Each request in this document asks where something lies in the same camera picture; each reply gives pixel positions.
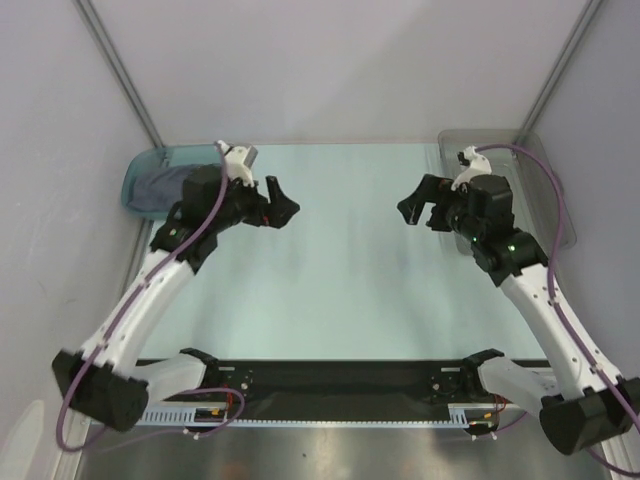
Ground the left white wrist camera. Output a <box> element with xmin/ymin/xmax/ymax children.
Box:
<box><xmin>214</xmin><ymin>140</ymin><xmax>258</xmax><ymax>187</ymax></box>

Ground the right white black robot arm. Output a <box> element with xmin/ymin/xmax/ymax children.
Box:
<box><xmin>397</xmin><ymin>174</ymin><xmax>639</xmax><ymax>455</ymax></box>

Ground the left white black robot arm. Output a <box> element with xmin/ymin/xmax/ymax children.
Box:
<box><xmin>52</xmin><ymin>164</ymin><xmax>300</xmax><ymax>432</ymax></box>

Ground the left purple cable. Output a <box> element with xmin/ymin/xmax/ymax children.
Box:
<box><xmin>55</xmin><ymin>141</ymin><xmax>246</xmax><ymax>453</ymax></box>

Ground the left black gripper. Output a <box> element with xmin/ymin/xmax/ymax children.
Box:
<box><xmin>209</xmin><ymin>170</ymin><xmax>299</xmax><ymax>234</ymax></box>

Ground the aluminium corner post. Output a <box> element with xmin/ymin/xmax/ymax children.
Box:
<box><xmin>72</xmin><ymin>0</ymin><xmax>164</xmax><ymax>148</ymax></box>
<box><xmin>513</xmin><ymin>0</ymin><xmax>608</xmax><ymax>145</ymax></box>

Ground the light blue cable duct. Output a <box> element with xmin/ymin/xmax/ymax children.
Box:
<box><xmin>134</xmin><ymin>403</ymin><xmax>506</xmax><ymax>429</ymax></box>

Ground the clear grey plastic bin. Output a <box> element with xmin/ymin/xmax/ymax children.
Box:
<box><xmin>438</xmin><ymin>129</ymin><xmax>559</xmax><ymax>255</ymax></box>

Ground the left aluminium corner post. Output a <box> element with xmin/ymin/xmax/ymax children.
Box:
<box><xmin>72</xmin><ymin>0</ymin><xmax>164</xmax><ymax>148</ymax></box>

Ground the teal plastic bin lid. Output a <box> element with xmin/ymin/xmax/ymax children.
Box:
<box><xmin>121</xmin><ymin>144</ymin><xmax>220</xmax><ymax>221</ymax></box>

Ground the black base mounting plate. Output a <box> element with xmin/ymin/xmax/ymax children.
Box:
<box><xmin>199</xmin><ymin>360</ymin><xmax>504</xmax><ymax>422</ymax></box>

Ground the right aluminium corner post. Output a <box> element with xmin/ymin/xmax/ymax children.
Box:
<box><xmin>513</xmin><ymin>0</ymin><xmax>608</xmax><ymax>145</ymax></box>

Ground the dark blue grey towel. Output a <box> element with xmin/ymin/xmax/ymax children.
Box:
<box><xmin>126</xmin><ymin>164</ymin><xmax>198</xmax><ymax>214</ymax></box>

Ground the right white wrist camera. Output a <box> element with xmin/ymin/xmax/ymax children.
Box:
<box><xmin>451</xmin><ymin>146</ymin><xmax>492</xmax><ymax>191</ymax></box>

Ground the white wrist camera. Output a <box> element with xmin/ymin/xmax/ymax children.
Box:
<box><xmin>214</xmin><ymin>140</ymin><xmax>258</xmax><ymax>187</ymax></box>
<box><xmin>451</xmin><ymin>146</ymin><xmax>492</xmax><ymax>191</ymax></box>

